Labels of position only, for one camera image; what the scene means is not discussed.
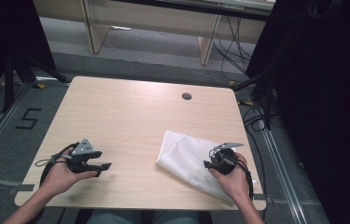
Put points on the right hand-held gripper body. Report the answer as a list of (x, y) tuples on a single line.
[(224, 161)]

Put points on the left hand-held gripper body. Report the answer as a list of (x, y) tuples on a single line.
[(82, 148)]

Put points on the white mesh laundry bag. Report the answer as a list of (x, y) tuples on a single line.
[(183, 155)]

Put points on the person's right hand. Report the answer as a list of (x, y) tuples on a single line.
[(236, 183)]

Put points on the person's left hand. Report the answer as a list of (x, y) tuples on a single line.
[(59, 177)]

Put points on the person's legs in jeans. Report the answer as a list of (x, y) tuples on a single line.
[(141, 217)]

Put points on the yellow floor tape piece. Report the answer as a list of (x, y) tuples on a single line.
[(41, 86), (232, 83)]

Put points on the black metal stand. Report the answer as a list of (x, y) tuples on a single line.
[(267, 93), (9, 81)]

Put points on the grey floor tape strip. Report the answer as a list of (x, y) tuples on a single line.
[(4, 185)]

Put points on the black curtain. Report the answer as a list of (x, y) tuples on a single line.
[(325, 93), (4, 37)]

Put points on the light wooden desk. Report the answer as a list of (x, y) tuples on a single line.
[(151, 18)]

